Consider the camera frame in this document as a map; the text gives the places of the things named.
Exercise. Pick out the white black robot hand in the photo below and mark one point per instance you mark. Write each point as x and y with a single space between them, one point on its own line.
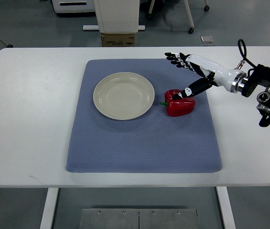
211 74

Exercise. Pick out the red bell pepper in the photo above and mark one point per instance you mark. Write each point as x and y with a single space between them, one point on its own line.
177 107

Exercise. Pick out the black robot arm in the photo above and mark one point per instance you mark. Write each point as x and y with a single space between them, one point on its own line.
257 75

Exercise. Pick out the cream round plate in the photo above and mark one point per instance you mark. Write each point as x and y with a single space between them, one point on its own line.
123 96

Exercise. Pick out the blue quilted mat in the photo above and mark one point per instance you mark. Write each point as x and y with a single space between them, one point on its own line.
151 143

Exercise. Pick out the cardboard box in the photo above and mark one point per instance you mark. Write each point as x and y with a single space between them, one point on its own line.
118 39

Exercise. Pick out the right white table leg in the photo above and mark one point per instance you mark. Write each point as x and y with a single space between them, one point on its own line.
225 208

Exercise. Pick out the white table leg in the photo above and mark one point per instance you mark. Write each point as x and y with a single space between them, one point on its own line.
225 208
49 208

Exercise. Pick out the white machine column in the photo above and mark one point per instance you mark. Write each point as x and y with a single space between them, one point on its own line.
116 16

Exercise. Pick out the white appliance with slot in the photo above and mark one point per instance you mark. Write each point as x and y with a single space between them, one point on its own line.
72 6

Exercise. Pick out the left white table leg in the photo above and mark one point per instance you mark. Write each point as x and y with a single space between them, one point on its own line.
49 208

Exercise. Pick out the white rolling chair frame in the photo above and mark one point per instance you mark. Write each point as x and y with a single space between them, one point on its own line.
188 12

